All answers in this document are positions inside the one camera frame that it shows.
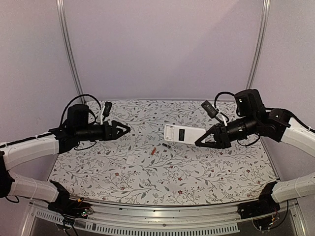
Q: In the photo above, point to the white red remote control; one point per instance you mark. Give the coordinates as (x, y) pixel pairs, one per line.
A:
(182, 134)

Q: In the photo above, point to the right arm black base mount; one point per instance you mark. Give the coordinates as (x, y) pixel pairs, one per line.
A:
(265, 204)

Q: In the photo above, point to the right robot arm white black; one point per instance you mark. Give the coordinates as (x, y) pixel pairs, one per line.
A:
(280, 125)

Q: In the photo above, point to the floral patterned table mat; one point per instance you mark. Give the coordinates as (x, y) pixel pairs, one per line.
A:
(180, 175)

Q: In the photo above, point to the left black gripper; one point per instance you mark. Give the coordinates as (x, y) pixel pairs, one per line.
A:
(114, 135)

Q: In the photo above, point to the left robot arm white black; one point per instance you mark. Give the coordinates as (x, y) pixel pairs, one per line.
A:
(78, 124)

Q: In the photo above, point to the aluminium frame post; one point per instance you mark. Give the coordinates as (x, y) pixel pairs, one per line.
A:
(68, 47)
(259, 44)

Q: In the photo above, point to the right aluminium frame post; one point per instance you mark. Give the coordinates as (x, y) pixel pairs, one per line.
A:
(259, 44)

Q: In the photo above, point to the front aluminium rail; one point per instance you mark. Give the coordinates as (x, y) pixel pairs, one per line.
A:
(115, 219)

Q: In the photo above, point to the left aluminium frame post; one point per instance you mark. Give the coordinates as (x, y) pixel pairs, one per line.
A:
(68, 47)

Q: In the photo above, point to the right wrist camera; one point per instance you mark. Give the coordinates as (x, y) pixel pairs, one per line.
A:
(215, 114)

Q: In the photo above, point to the white battery cover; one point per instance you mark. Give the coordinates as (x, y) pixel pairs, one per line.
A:
(130, 160)

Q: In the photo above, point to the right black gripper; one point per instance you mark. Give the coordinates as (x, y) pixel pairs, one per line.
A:
(220, 142)

